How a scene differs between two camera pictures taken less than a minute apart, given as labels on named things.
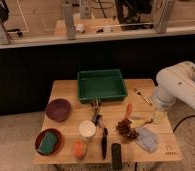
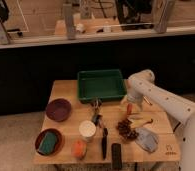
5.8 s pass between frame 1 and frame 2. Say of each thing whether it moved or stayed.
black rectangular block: stayed
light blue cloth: stayed
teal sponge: stayed
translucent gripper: moved
